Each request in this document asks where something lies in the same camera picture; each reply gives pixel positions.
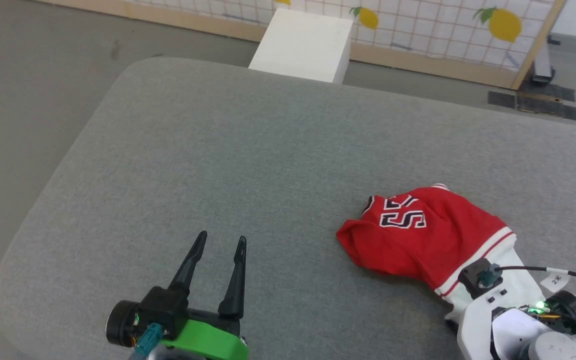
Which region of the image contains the lemon print partition screen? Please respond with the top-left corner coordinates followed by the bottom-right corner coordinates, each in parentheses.
top-left (43, 0), bottom-right (567, 91)

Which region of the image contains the red jersey with white sleeves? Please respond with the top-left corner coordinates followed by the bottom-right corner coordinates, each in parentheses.
top-left (336, 183), bottom-right (548, 321)

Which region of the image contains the white box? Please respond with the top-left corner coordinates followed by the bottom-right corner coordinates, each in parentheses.
top-left (248, 7), bottom-right (354, 84)

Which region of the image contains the teal camera cable connector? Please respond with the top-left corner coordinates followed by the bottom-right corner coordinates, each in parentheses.
top-left (135, 322), bottom-right (163, 358)
top-left (483, 265), bottom-right (503, 289)

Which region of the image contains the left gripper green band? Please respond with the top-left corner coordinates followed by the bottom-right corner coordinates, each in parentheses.
top-left (106, 230), bottom-right (250, 360)

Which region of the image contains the grey metal screen foot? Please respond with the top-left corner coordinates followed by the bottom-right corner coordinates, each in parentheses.
top-left (531, 36), bottom-right (561, 85)

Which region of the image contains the white cable label tag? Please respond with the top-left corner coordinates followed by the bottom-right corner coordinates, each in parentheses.
top-left (540, 268), bottom-right (570, 293)

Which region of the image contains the black floor tape strip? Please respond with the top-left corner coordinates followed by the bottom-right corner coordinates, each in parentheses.
top-left (488, 91), bottom-right (576, 122)
top-left (518, 82), bottom-right (576, 102)

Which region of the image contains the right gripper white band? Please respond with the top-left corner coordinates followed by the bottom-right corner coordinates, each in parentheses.
top-left (457, 290), bottom-right (576, 360)

